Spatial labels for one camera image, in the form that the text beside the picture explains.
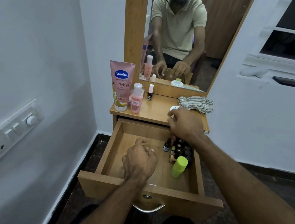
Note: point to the person's left forearm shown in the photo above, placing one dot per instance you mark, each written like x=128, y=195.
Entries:
x=106, y=211

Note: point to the white framed window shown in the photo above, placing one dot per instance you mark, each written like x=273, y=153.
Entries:
x=294, y=40

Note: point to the red nail polish bottle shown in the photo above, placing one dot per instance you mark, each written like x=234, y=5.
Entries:
x=173, y=140

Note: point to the pink lotion tube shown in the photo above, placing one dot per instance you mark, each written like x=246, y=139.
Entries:
x=120, y=84

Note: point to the neon green tube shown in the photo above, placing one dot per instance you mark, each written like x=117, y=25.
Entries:
x=179, y=167

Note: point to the white wall switch board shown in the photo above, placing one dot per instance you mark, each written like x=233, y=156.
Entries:
x=1, y=136

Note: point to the dark cap gold nail polish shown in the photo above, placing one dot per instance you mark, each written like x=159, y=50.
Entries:
x=189, y=160

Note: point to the round white jar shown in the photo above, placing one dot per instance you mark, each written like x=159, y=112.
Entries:
x=174, y=108

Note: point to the pink bottle white cap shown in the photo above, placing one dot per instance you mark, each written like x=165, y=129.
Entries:
x=136, y=100

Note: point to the dressing table mirror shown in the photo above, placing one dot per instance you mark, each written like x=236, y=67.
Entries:
x=219, y=30

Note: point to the striped green white cloth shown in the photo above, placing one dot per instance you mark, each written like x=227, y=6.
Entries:
x=195, y=103

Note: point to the person's right hand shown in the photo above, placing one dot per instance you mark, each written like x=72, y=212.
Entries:
x=186, y=124

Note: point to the clear nail polish bottle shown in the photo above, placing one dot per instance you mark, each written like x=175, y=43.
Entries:
x=178, y=151

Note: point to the wooden drawer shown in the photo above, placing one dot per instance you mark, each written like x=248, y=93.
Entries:
x=125, y=154

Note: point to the white cap nail polish bottle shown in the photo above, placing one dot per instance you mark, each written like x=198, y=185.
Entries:
x=151, y=89

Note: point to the clear box of pink tubes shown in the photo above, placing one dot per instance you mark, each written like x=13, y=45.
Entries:
x=143, y=93

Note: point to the white object on sill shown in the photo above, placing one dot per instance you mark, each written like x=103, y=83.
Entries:
x=253, y=72

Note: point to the person's left hand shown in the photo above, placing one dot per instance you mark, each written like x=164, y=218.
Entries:
x=140, y=163

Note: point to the wooden dressing table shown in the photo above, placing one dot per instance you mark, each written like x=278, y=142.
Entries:
x=158, y=109

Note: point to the person's right forearm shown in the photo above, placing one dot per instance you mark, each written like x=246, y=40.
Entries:
x=256, y=197

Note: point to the black phone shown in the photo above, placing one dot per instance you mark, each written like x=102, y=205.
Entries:
x=292, y=83

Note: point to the green nail polish bottle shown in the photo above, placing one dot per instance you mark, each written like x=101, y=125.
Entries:
x=173, y=148

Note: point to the blue label nail polish bottle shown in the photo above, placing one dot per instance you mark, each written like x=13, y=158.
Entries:
x=166, y=146

